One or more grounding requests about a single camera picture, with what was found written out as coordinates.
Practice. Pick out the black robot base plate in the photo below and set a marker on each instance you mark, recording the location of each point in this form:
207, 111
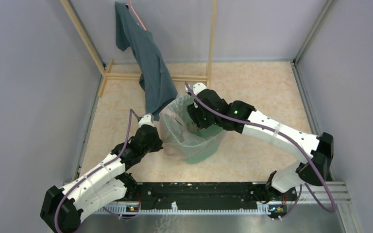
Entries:
210, 196

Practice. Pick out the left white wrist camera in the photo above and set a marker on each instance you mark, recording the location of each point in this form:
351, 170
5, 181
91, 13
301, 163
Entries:
146, 119

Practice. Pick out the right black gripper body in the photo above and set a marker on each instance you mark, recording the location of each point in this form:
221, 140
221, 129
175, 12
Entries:
201, 121

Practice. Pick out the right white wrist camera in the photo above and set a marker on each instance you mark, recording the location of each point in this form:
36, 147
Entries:
194, 89

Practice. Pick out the wooden clothes rack frame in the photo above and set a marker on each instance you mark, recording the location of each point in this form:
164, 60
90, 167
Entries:
105, 69

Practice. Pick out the green plastic trash bin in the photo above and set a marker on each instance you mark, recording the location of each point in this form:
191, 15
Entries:
202, 144

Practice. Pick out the grey slotted cable duct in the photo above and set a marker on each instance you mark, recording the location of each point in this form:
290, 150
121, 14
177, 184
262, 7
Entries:
132, 209

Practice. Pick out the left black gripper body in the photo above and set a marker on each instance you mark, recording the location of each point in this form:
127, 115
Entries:
155, 146

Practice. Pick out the pink clothes hanger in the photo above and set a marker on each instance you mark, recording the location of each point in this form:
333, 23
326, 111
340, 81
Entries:
131, 8

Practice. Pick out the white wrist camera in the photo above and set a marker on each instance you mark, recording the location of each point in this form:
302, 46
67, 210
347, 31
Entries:
194, 89
146, 119

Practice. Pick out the dark teal hanging cloth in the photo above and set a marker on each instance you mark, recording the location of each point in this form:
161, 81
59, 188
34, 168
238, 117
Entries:
155, 78

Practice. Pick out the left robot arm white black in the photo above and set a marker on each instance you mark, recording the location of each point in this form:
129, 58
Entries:
65, 208

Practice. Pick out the pink plastic trash bag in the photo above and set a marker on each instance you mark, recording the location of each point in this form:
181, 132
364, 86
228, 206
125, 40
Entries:
183, 135

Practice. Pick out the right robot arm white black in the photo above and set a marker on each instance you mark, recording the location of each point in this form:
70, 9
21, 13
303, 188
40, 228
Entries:
314, 153

